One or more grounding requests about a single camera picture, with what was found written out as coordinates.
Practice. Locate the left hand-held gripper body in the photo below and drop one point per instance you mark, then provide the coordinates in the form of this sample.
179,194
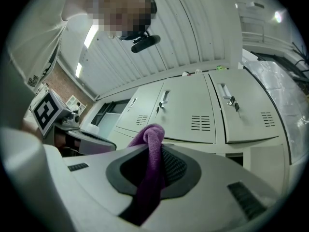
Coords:
47,112

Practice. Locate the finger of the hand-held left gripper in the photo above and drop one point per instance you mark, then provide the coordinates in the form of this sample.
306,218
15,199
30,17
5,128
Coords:
96,145

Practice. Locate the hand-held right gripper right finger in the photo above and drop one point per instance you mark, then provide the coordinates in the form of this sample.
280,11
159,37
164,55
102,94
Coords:
217,190

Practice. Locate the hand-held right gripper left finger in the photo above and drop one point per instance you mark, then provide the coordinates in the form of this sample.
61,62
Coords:
96,175

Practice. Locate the purple cloth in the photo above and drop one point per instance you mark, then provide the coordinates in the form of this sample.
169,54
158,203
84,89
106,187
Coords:
152,153

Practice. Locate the person's left forearm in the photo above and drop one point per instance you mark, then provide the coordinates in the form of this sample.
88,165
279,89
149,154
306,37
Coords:
30,129

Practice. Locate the white metal locker cabinet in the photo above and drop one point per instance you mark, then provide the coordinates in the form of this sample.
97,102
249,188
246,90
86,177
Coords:
188,105

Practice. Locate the long ceiling light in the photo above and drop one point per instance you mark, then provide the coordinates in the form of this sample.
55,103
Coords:
90,36
78,69

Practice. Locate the cream t-shirt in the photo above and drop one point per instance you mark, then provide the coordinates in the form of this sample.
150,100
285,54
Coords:
43,33

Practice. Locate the plastic-wrapped panel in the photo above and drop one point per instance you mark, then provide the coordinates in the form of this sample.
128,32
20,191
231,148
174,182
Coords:
285,100

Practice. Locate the white rounded object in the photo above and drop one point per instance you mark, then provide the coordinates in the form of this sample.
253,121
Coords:
198,70

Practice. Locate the green toy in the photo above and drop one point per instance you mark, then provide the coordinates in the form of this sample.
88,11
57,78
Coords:
221,67

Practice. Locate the person's head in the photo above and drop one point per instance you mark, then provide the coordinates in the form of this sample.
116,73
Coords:
120,8

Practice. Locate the round ceiling light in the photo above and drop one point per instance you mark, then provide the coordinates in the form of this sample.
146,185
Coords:
277,16

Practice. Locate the black head-mounted camera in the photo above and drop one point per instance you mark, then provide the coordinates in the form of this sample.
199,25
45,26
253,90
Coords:
146,43

